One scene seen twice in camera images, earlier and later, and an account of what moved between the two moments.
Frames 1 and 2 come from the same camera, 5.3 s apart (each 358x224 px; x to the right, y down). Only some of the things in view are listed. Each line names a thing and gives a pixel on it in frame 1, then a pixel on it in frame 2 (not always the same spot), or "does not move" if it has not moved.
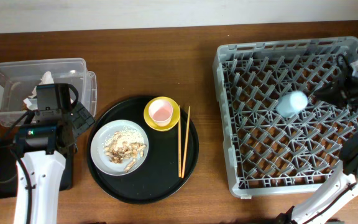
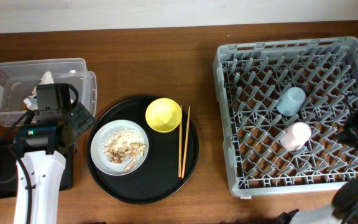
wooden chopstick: [186, 140] does not move
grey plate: [99, 156] does not move
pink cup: [161, 111] -> [296, 137]
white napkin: [32, 102] does not move
